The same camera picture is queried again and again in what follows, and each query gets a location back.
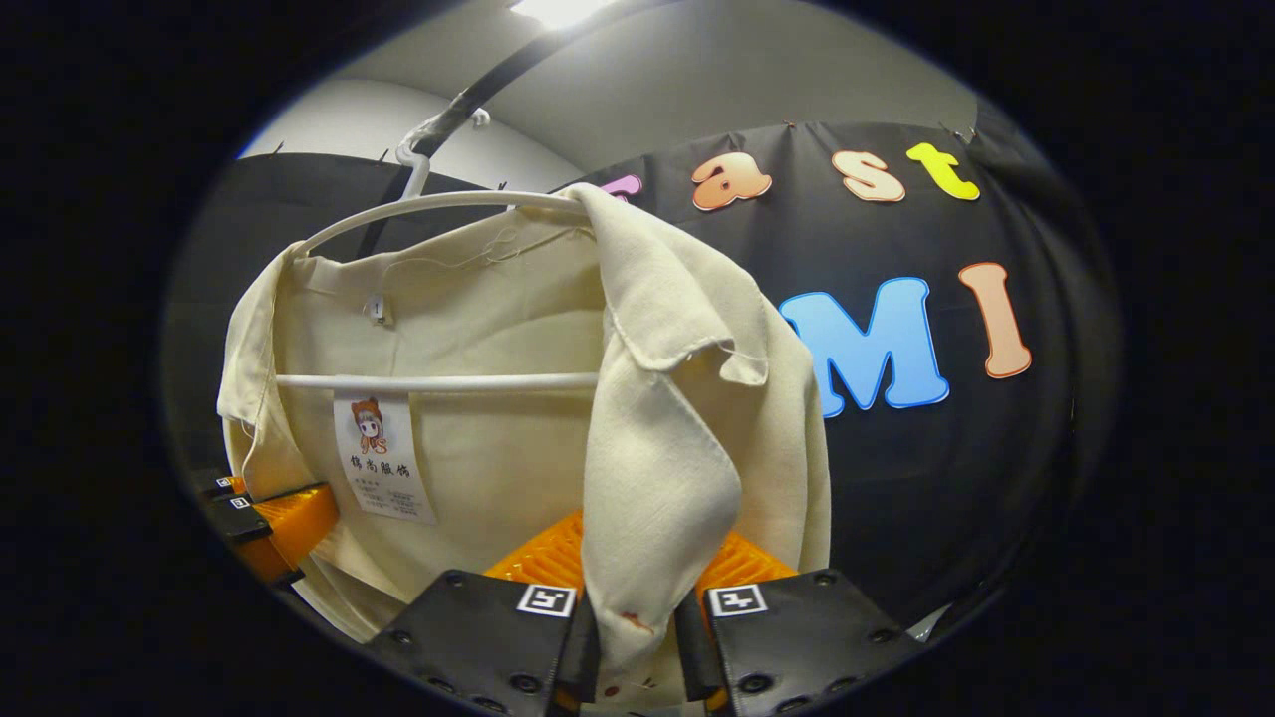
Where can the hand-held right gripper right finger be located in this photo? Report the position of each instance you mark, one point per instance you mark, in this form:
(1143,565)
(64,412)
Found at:
(797,637)

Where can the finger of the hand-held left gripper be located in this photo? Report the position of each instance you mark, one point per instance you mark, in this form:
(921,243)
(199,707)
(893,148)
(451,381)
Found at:
(221,484)
(289,528)

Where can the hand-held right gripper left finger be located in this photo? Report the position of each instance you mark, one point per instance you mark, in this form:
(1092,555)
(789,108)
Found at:
(478,627)

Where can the cream collared shirt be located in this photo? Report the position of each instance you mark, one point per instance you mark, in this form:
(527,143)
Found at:
(498,458)

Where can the white plastic clothes hanger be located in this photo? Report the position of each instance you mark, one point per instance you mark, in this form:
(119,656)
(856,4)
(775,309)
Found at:
(438,382)

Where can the black clothes rack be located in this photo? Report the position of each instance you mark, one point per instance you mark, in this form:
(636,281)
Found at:
(518,60)

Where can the black backdrop cloth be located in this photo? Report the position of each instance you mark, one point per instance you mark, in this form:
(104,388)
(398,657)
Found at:
(896,478)

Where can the large ceiling light panel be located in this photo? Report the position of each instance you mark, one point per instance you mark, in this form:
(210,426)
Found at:
(563,10)

